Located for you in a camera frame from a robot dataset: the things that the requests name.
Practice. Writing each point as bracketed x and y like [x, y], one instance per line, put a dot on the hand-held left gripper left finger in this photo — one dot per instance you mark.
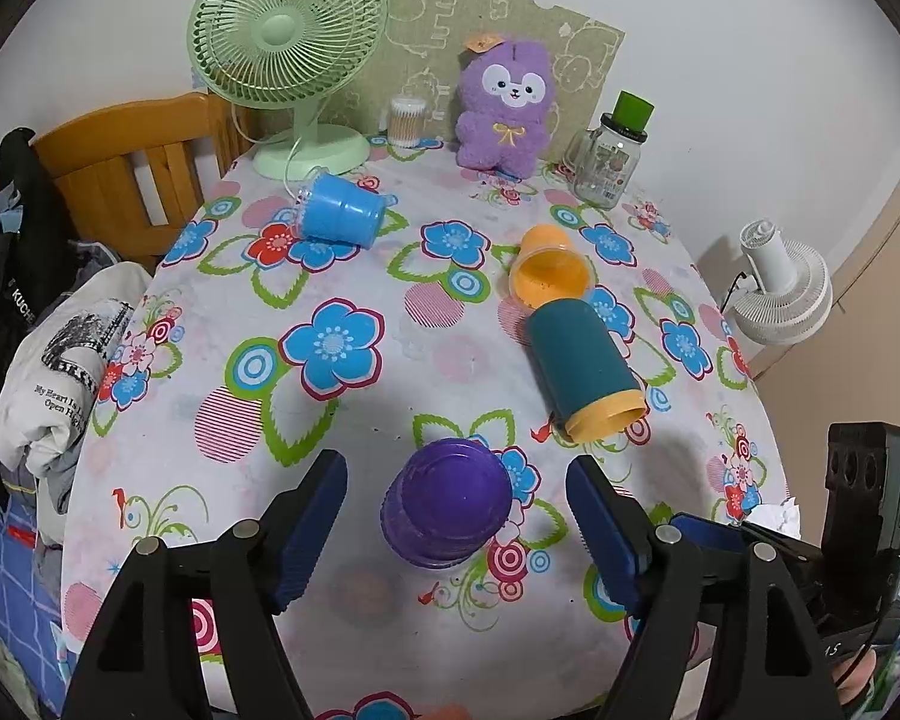
[311, 532]

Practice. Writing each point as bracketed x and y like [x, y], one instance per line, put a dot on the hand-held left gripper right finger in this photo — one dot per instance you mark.
[604, 532]

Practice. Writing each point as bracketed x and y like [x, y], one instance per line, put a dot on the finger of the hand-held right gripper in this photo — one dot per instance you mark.
[709, 531]

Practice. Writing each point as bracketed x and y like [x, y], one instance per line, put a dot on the purple cup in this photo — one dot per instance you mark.
[446, 502]

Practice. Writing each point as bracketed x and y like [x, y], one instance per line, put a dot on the teal cup with yellow rim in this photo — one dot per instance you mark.
[581, 367]

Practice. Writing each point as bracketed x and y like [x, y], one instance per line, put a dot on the orange cup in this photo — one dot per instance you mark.
[551, 266]

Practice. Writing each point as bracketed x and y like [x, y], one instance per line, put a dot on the blue cup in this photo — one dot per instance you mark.
[341, 210]

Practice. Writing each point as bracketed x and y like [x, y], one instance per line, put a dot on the floral tablecloth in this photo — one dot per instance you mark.
[217, 360]

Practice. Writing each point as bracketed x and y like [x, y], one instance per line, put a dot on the white fan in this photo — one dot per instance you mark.
[784, 292]

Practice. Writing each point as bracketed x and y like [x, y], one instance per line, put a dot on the blue checked blanket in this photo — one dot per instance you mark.
[7, 585]

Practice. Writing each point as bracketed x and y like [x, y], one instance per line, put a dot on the white printed shirt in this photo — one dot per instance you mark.
[52, 360]

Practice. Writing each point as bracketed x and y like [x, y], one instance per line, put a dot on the glass jar with green lid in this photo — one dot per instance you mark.
[607, 161]

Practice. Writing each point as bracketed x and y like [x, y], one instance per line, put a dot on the black jacket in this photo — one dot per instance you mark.
[22, 240]

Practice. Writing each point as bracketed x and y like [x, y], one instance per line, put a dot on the wooden chair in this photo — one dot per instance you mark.
[120, 157]

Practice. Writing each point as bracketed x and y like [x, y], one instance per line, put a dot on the cotton swab container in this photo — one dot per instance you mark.
[408, 121]

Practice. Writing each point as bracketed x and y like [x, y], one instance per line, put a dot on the purple plush toy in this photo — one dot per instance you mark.
[504, 109]

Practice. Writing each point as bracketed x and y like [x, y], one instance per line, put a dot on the green desk fan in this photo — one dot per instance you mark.
[289, 30]

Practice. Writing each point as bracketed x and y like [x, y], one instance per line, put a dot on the printed cardboard sheet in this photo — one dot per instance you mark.
[420, 37]

